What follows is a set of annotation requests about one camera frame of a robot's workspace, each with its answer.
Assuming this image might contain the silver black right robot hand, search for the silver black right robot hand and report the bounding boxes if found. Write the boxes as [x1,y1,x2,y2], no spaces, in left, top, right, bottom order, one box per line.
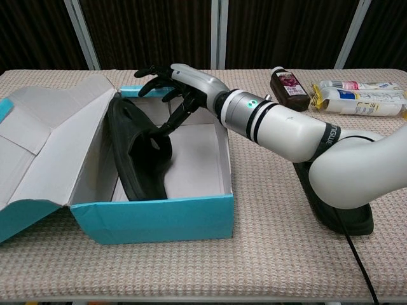
[134,63,230,136]

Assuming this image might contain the black rubber slipper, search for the black rubber slipper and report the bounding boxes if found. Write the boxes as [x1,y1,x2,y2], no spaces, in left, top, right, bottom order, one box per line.
[292,160,375,236]
[106,97,174,201]

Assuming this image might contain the light blue cardboard shoe box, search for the light blue cardboard shoe box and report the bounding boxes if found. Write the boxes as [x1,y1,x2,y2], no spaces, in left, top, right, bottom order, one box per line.
[0,74,235,245]

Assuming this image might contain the beige cloth-covered table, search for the beige cloth-covered table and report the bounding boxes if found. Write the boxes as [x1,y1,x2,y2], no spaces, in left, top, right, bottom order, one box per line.
[0,68,407,301]

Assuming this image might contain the dark brown pleated curtain panel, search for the dark brown pleated curtain panel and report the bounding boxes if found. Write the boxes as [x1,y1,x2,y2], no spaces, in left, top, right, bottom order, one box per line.
[0,0,90,76]
[345,0,407,71]
[78,0,213,71]
[224,0,363,70]

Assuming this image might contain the dark brown juice bottle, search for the dark brown juice bottle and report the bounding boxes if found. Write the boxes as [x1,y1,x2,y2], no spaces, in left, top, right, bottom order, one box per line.
[270,66,311,112]

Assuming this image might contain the white yellow-edged plastic package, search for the white yellow-edged plastic package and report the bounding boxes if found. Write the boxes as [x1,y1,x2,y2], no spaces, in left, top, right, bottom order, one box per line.
[310,79,407,120]

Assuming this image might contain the grey aluminium partition post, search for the grey aluminium partition post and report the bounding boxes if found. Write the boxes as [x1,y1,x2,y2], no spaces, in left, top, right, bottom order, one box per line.
[333,0,373,69]
[210,0,229,70]
[62,0,102,71]

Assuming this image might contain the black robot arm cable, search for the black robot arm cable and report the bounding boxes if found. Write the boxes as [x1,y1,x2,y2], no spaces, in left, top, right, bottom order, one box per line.
[343,233,381,305]

